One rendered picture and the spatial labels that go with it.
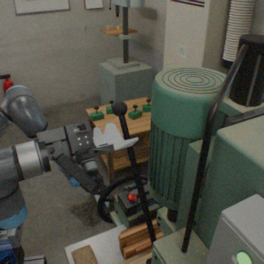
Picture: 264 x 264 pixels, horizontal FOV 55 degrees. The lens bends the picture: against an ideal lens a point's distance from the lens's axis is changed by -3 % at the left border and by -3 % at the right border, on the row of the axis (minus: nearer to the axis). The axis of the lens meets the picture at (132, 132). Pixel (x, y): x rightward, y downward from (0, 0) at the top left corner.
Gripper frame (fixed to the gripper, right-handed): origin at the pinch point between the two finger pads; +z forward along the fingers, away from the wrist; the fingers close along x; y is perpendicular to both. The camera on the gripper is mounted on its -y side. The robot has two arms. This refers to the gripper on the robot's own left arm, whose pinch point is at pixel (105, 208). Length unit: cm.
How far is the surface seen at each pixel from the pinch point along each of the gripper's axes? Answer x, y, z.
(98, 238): 12.2, -28.2, 13.4
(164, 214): -6, -49, 15
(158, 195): 0, -65, 11
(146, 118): -75, 65, -71
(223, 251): 9, -96, 24
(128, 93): -90, 106, -127
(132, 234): 2.9, -38.8, 16.7
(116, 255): 9.0, -32.6, 20.8
